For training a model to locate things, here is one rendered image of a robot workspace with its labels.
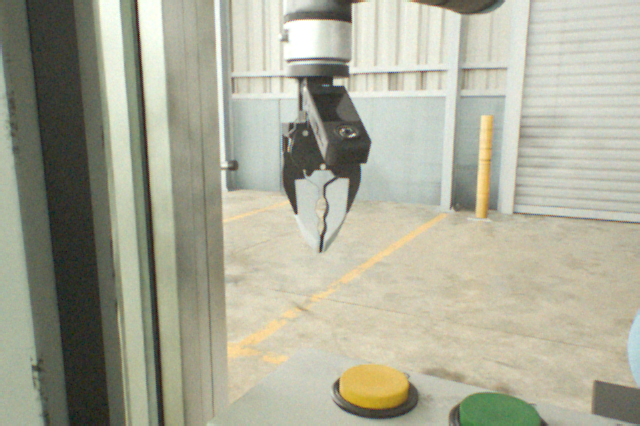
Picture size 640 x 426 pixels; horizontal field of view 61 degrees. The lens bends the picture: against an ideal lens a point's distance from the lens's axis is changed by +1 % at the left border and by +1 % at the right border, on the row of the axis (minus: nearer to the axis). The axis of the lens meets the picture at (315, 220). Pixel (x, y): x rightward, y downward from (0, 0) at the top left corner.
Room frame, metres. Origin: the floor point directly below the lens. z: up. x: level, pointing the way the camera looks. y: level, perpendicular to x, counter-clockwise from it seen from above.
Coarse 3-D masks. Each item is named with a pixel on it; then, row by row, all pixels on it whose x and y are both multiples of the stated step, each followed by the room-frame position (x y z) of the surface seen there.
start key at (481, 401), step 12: (468, 396) 0.27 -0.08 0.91; (480, 396) 0.27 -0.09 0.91; (492, 396) 0.27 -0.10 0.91; (504, 396) 0.27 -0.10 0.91; (468, 408) 0.26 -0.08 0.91; (480, 408) 0.26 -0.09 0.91; (492, 408) 0.26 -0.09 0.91; (504, 408) 0.26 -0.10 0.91; (516, 408) 0.26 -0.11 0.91; (528, 408) 0.26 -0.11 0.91; (468, 420) 0.25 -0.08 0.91; (480, 420) 0.25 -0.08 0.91; (492, 420) 0.25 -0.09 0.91; (504, 420) 0.25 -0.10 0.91; (516, 420) 0.25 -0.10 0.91; (528, 420) 0.25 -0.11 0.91; (540, 420) 0.25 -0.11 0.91
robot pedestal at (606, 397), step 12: (600, 384) 0.58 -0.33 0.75; (612, 384) 0.58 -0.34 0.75; (600, 396) 0.55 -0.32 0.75; (612, 396) 0.55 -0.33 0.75; (624, 396) 0.55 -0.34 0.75; (636, 396) 0.55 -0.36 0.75; (600, 408) 0.53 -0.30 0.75; (612, 408) 0.53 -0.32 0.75; (624, 408) 0.53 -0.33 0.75; (636, 408) 0.53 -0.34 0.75; (624, 420) 0.51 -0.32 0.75; (636, 420) 0.51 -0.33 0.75
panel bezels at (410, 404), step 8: (336, 384) 0.30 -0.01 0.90; (336, 392) 0.29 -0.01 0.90; (416, 392) 0.29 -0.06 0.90; (336, 400) 0.28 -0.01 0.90; (344, 400) 0.28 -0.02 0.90; (408, 400) 0.28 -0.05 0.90; (416, 400) 0.28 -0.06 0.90; (344, 408) 0.27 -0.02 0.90; (352, 408) 0.27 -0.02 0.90; (360, 408) 0.27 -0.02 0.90; (392, 408) 0.27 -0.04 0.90; (400, 408) 0.27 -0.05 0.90; (408, 408) 0.27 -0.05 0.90; (456, 408) 0.27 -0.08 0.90; (360, 416) 0.27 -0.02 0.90; (368, 416) 0.26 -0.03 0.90; (376, 416) 0.26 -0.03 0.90; (384, 416) 0.26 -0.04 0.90; (392, 416) 0.27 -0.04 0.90; (456, 416) 0.26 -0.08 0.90; (456, 424) 0.25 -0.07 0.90; (544, 424) 0.26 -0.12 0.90
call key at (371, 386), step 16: (352, 368) 0.30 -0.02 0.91; (368, 368) 0.30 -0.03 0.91; (384, 368) 0.30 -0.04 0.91; (352, 384) 0.28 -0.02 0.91; (368, 384) 0.28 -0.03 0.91; (384, 384) 0.28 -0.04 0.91; (400, 384) 0.28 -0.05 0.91; (352, 400) 0.28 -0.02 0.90; (368, 400) 0.27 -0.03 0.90; (384, 400) 0.27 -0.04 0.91; (400, 400) 0.27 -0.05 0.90
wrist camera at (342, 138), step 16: (304, 96) 0.60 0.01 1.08; (320, 96) 0.58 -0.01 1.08; (336, 96) 0.59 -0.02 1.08; (320, 112) 0.55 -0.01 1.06; (336, 112) 0.56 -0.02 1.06; (352, 112) 0.56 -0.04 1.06; (320, 128) 0.54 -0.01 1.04; (336, 128) 0.53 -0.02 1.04; (352, 128) 0.53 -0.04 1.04; (320, 144) 0.54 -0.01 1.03; (336, 144) 0.51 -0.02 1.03; (352, 144) 0.51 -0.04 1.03; (368, 144) 0.52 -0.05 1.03; (336, 160) 0.52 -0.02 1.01; (352, 160) 0.52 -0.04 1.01
